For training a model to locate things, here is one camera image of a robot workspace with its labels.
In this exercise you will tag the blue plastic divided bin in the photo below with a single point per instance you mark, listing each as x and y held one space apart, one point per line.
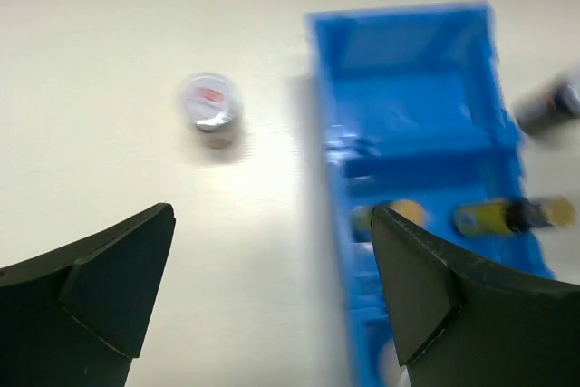
409 106

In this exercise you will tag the silver-lid shaker jar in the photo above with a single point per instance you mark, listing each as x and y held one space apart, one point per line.
390 371

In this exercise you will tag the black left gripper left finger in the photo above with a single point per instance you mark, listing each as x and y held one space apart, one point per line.
78 315

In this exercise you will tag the grey-lid spice jar right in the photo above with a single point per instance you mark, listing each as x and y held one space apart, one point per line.
552 107

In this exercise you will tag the yellow bottle tan cap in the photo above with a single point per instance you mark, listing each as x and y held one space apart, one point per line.
510 216
361 216

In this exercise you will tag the grey-lid spice jar left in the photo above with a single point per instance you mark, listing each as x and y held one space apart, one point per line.
213 108

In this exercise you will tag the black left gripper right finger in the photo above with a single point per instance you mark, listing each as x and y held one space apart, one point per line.
460 319

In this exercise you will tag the grey-lid spice jar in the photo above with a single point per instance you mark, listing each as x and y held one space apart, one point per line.
213 108
552 107

